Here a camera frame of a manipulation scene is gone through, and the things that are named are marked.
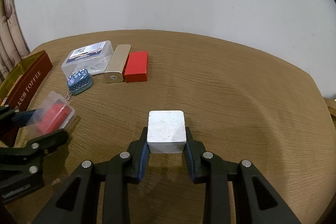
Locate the beige patterned curtain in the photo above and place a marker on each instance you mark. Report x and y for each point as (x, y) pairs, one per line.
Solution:
(13, 45)

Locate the clear plastic floss box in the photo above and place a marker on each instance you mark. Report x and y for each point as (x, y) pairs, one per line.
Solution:
(94, 58)

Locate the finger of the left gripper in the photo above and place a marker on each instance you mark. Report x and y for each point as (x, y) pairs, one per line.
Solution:
(13, 159)
(11, 121)

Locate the clear case with red insert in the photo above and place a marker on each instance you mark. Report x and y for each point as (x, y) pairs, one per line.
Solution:
(53, 113)

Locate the blue patterned keychain case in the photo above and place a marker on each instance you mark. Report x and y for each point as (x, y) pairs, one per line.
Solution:
(78, 82)

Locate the red rectangular block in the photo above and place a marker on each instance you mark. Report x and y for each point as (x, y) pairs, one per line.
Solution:
(137, 67)

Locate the tan object at table edge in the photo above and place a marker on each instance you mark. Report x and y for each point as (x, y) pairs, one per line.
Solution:
(331, 105)

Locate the white cube with zigzag side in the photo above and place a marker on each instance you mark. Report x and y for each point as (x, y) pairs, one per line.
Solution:
(166, 131)

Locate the silver gold metal bar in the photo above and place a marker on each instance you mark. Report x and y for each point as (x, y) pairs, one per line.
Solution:
(115, 70)

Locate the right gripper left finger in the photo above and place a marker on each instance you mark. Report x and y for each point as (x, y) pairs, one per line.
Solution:
(77, 199)

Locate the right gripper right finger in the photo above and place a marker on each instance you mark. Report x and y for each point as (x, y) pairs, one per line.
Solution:
(255, 199)

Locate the gold red toffee tin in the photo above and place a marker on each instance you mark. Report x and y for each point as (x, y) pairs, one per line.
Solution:
(23, 81)

